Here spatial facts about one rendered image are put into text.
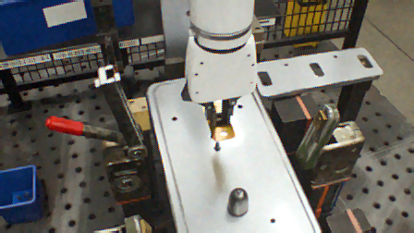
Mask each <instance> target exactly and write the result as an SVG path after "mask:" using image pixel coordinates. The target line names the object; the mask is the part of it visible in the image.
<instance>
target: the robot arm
mask: <svg viewBox="0 0 414 233"><path fill-rule="evenodd" d="M188 1H189V24H190V26H191V27H189V43H188V47H187V52H186V84H185V86H184V87H183V91H182V92H181V94H180V95H181V97H182V99H183V101H189V102H194V103H197V104H200V105H201V106H204V115H205V118H206V121H208V120H210V123H211V125H212V127H213V128H214V127H215V126H216V110H215V106H214V103H213V101H220V100H222V113H223V114H224V116H225V123H226V124H227V125H229V124H230V116H233V115H234V106H235V105H237V100H238V99H239V98H241V97H242V95H248V94H249V93H251V92H254V89H256V88H257V71H256V46H255V41H254V38H253V35H252V19H253V12H254V0H188Z"/></svg>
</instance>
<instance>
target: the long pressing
mask: <svg viewBox="0 0 414 233"><path fill-rule="evenodd" d="M185 84H186V78H182V79H177V80H166V81H162V82H159V83H154V84H151V85H150V86H149V87H148V88H147V90H146V92H145V98H146V101H147V105H148V110H149V115H150V119H151V125H152V130H153V137H154V139H155V143H156V150H157V153H158V156H159V159H160V166H161V168H162V171H163V178H164V184H165V186H166V193H167V196H168V199H169V205H170V209H171V212H172V216H173V221H174V224H175V228H176V233H323V231H322V228H321V227H320V223H319V222H318V221H317V218H316V216H315V213H314V212H313V209H312V208H311V204H310V203H309V200H308V199H307V195H306V193H305V192H304V189H302V186H301V184H300V182H299V179H298V176H297V174H296V173H295V170H294V167H293V166H292V164H291V162H290V159H289V158H288V156H287V153H286V151H285V148H284V146H283V145H282V142H281V141H280V139H279V136H278V134H277V131H276V130H275V128H274V124H273V122H272V120H271V119H270V117H269V114H268V113H267V111H266V109H265V106H264V104H263V103H262V99H261V98H260V95H259V93H258V92H257V89H254V92H251V93H249V94H248V95H242V97H241V98H239V99H238V100H237V105H235V106H234V115H233V116H230V122H231V123H232V125H233V127H234V131H235V132H236V134H237V136H236V137H235V138H234V139H232V140H224V141H219V144H220V146H219V147H220V148H221V150H220V151H218V152H217V151H216V150H215V149H214V147H215V143H216V141H214V140H213V138H211V137H210V135H211V132H210V128H209V125H208V123H207V121H206V118H205V115H204V113H203V109H202V106H201V105H200V104H197V103H194V102H189V101H183V99H182V97H181V95H180V94H181V92H182V91H183V87H184V86H185ZM239 105H242V108H238V106H239ZM174 117H176V118H177V120H176V121H174V120H173V119H172V118H174ZM235 188H241V189H244V190H245V191H246V192H247V194H248V196H249V203H248V210H247V212H246V213H245V214H244V215H241V216H235V215H231V214H230V213H229V211H228V210H227V206H228V198H229V195H230V192H231V191H232V190H233V189H235ZM271 219H275V223H273V224H272V223H271V222H270V220H271Z"/></svg>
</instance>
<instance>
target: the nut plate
mask: <svg viewBox="0 0 414 233"><path fill-rule="evenodd" d="M214 106H216V109H215V110H216V126H215V127H214V128H213V127H212V125H211V123H210V120H208V121H207V123H208V125H209V128H210V132H211V134H212V136H213V140H214V141H216V142H218V141H224V140H232V139H234V138H235V137H236V136H237V134H236V132H235V131H234V127H233V125H232V123H231V122H230V124H229V125H227V124H226V123H225V116H224V114H223V113H222V101H218V102H215V103H214ZM222 132H224V133H226V135H225V136H222V135H221V133H222Z"/></svg>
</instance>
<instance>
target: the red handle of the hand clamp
mask: <svg viewBox="0 0 414 233"><path fill-rule="evenodd" d="M45 126H46V127H47V129H49V130H51V131H55V132H62V133H66V134H68V135H75V136H84V137H87V138H93V139H98V140H102V141H111V142H115V143H118V144H126V145H127V143H126V139H125V138H124V136H123V133H122V132H118V131H115V130H109V129H103V128H99V127H94V126H90V125H87V124H83V123H82V122H79V121H73V120H70V119H66V118H61V117H57V116H50V118H46V120H45Z"/></svg>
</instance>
